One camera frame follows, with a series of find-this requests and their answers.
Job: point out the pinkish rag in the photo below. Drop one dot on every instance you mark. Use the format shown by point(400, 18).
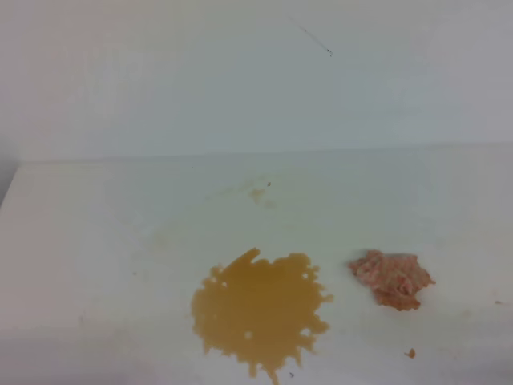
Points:
point(394, 279)

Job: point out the brown coffee puddle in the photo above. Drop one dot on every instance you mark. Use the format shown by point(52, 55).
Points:
point(261, 312)

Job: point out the small brown crumb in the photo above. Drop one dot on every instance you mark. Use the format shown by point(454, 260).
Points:
point(411, 353)

